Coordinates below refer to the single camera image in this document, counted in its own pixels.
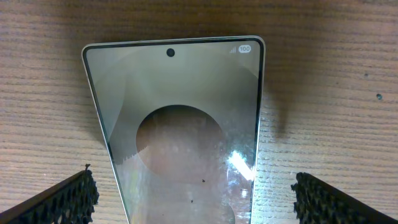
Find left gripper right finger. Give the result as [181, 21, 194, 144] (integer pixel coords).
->
[291, 172, 397, 224]

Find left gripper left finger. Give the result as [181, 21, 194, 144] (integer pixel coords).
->
[1, 164, 100, 224]

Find bronze Galaxy smartphone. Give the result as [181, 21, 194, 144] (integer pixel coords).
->
[81, 35, 266, 224]

